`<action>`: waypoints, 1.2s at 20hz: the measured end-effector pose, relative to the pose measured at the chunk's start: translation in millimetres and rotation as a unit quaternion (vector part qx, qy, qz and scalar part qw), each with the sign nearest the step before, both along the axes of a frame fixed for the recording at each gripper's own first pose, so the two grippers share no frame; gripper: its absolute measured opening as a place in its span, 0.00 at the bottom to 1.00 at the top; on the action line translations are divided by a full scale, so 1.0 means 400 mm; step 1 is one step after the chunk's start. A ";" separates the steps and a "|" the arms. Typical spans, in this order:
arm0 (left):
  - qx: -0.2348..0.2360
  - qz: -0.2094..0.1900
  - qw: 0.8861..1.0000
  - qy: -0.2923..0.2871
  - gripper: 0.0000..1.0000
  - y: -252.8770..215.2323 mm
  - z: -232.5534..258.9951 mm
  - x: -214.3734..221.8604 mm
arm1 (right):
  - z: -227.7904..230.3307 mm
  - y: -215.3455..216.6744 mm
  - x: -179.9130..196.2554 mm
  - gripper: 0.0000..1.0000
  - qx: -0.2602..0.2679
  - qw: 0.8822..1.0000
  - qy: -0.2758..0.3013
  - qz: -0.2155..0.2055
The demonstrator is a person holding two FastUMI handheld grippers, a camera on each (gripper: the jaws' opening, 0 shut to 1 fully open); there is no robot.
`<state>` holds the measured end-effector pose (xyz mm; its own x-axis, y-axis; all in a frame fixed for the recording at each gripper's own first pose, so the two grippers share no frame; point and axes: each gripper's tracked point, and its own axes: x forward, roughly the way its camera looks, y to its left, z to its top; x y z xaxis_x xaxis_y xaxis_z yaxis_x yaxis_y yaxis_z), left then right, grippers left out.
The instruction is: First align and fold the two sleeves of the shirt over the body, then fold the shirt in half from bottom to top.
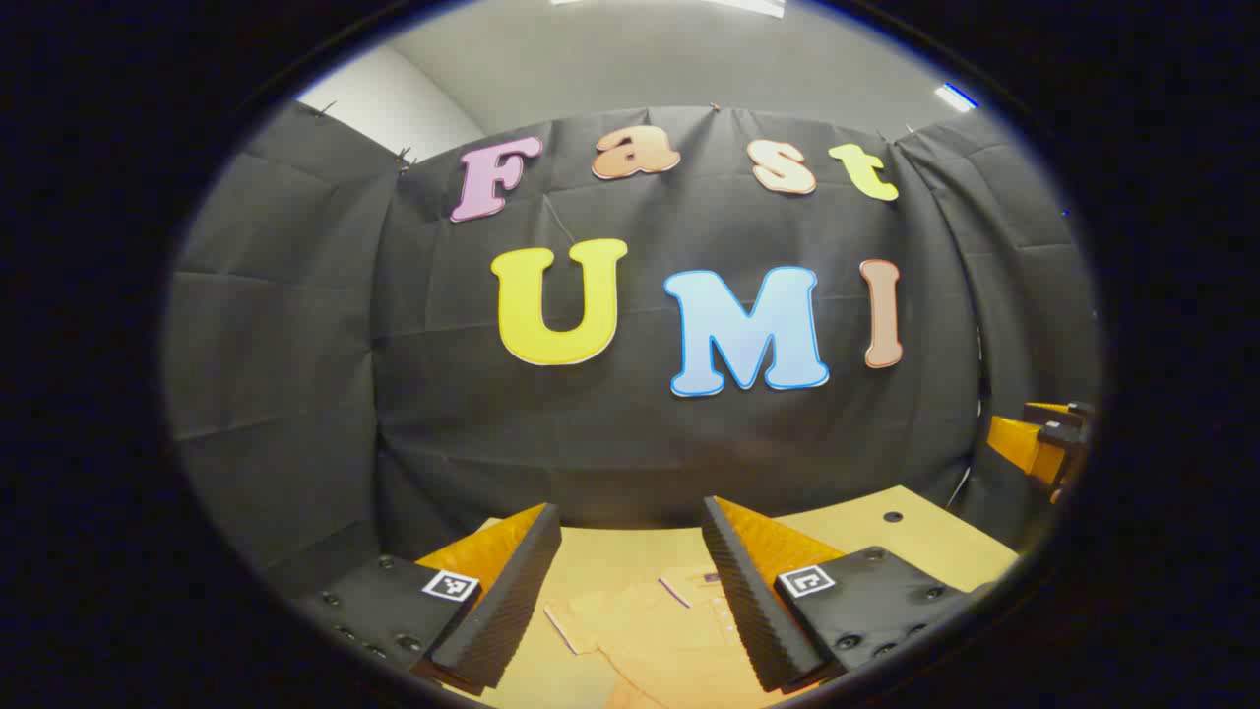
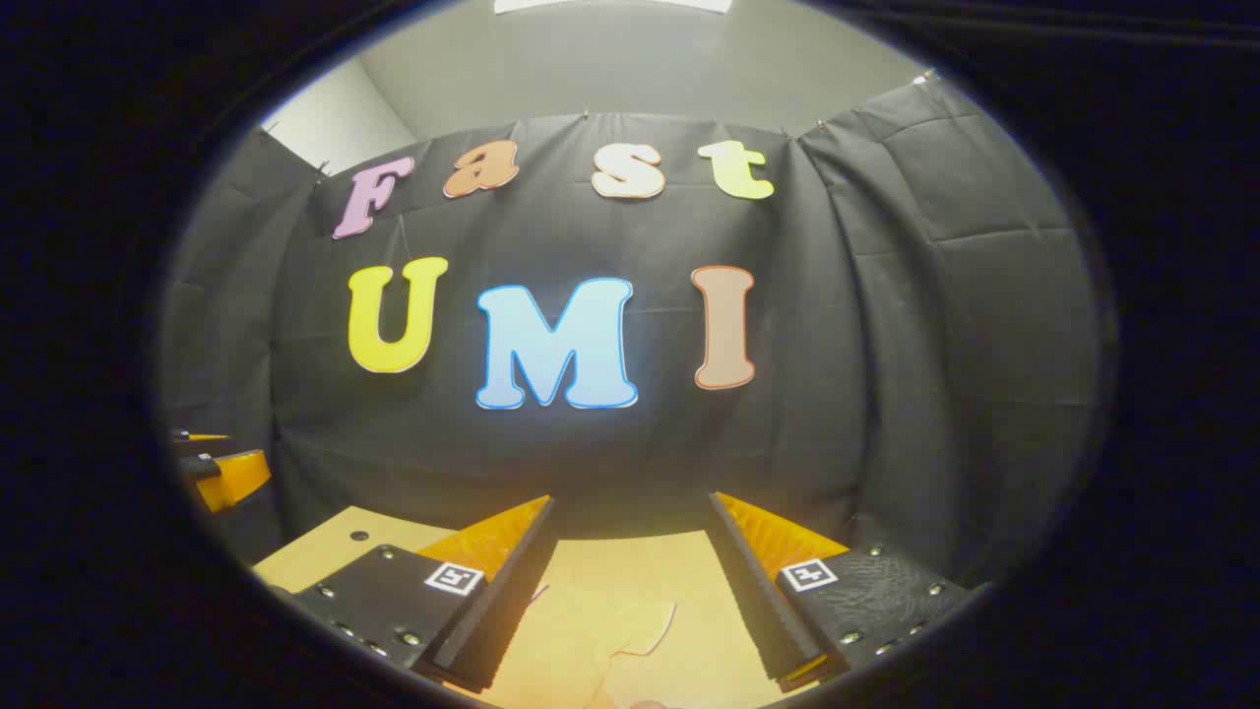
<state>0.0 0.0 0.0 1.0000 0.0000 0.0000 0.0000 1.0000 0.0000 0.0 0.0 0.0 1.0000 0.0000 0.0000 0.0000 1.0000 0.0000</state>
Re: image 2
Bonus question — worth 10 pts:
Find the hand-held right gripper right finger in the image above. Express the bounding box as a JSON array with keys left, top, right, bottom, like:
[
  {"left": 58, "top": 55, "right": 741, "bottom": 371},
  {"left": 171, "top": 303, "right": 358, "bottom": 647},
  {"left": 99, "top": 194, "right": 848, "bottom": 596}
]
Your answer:
[{"left": 710, "top": 491, "right": 990, "bottom": 694}]

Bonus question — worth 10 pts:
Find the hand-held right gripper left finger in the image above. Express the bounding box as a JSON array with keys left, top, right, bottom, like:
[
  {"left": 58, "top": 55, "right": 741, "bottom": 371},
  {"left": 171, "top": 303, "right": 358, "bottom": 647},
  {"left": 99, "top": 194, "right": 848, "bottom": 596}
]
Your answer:
[{"left": 268, "top": 495, "right": 559, "bottom": 692}]

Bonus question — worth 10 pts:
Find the orange T-shirt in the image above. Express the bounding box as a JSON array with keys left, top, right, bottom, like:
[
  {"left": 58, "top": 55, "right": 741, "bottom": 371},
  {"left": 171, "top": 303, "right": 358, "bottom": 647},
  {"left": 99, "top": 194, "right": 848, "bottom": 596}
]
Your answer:
[{"left": 487, "top": 581, "right": 680, "bottom": 709}]

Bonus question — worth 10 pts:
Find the black backdrop cloth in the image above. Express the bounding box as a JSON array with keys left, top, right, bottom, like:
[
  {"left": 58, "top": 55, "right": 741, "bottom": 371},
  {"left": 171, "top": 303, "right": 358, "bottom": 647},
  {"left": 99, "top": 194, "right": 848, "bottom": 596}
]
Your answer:
[{"left": 157, "top": 74, "right": 1103, "bottom": 592}]

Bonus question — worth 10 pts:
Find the white ceiling light panel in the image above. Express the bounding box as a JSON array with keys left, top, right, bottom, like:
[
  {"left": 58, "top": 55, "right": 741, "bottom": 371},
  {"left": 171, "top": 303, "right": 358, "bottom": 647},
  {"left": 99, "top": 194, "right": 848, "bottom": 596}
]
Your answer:
[{"left": 492, "top": 0, "right": 734, "bottom": 16}]

